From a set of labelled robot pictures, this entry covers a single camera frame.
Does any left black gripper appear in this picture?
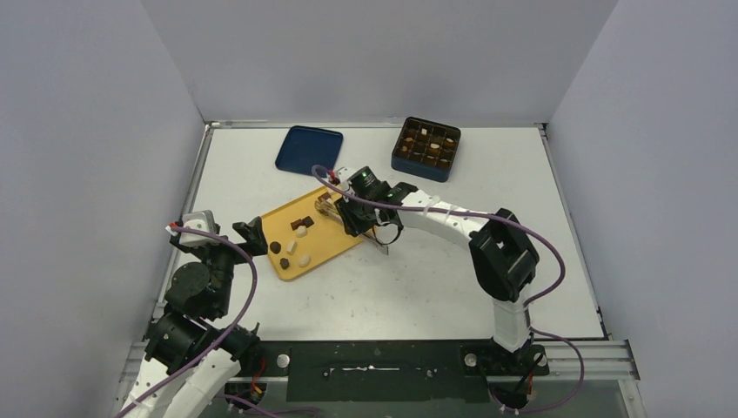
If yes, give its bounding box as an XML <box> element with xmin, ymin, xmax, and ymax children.
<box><xmin>174</xmin><ymin>215</ymin><xmax>266</xmax><ymax>315</ymax></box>

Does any yellow plastic tray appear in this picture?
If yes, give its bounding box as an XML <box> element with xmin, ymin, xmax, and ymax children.
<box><xmin>261</xmin><ymin>187</ymin><xmax>362</xmax><ymax>281</ymax></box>

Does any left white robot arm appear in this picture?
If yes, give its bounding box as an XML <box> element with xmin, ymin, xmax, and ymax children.
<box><xmin>118</xmin><ymin>211</ymin><xmax>269</xmax><ymax>417</ymax></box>

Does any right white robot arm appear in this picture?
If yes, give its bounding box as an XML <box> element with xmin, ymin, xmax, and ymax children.
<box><xmin>330</xmin><ymin>166</ymin><xmax>540</xmax><ymax>373</ymax></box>

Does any brown bar chocolate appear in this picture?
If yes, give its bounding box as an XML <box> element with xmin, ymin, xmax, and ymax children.
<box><xmin>291</xmin><ymin>219</ymin><xmax>304</xmax><ymax>231</ymax></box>

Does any white swirl chocolate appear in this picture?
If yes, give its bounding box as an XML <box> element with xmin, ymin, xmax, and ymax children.
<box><xmin>299</xmin><ymin>255</ymin><xmax>312</xmax><ymax>267</ymax></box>

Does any dark blue chocolate box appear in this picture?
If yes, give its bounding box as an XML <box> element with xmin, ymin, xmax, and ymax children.
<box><xmin>391</xmin><ymin>117</ymin><xmax>461</xmax><ymax>183</ymax></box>

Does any dark blue box lid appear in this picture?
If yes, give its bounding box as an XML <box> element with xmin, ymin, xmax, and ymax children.
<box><xmin>275</xmin><ymin>125</ymin><xmax>344</xmax><ymax>176</ymax></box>

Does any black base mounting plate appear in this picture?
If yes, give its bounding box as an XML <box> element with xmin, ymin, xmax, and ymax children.
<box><xmin>225</xmin><ymin>339</ymin><xmax>549</xmax><ymax>403</ymax></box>

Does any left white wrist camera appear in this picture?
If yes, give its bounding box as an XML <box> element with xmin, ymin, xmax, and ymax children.
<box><xmin>179</xmin><ymin>210</ymin><xmax>217</xmax><ymax>248</ymax></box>

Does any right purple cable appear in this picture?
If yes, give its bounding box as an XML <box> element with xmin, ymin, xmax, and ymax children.
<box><xmin>311</xmin><ymin>165</ymin><xmax>587</xmax><ymax>415</ymax></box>

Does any purple cable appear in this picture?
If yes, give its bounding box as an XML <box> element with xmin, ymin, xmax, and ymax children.
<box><xmin>115</xmin><ymin>225</ymin><xmax>258</xmax><ymax>418</ymax></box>
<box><xmin>311</xmin><ymin>165</ymin><xmax>587</xmax><ymax>415</ymax></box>

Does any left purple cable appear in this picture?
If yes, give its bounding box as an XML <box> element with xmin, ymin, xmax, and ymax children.
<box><xmin>115</xmin><ymin>225</ymin><xmax>258</xmax><ymax>418</ymax></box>

